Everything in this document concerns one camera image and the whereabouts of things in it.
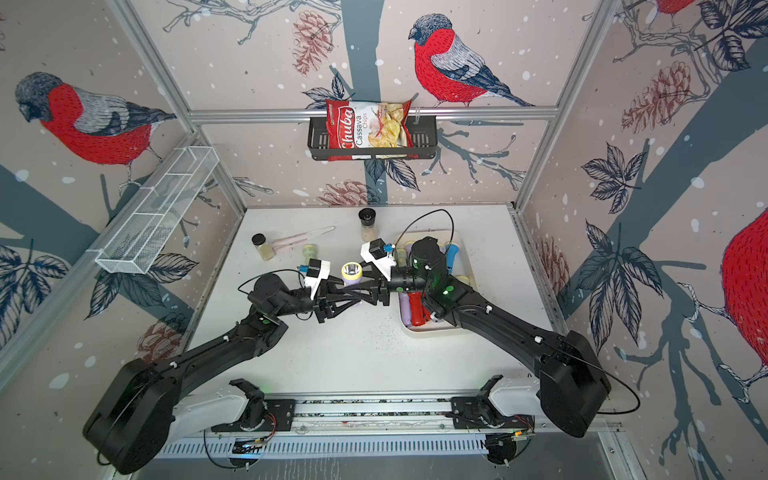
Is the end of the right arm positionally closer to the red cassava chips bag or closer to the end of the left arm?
the end of the left arm

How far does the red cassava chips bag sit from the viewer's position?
2.86 ft

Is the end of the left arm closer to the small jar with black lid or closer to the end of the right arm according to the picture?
the end of the right arm

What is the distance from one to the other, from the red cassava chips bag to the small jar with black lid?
41 cm

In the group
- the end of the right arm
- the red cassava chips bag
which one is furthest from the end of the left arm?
the red cassava chips bag

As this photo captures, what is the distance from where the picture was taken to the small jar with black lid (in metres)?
1.01
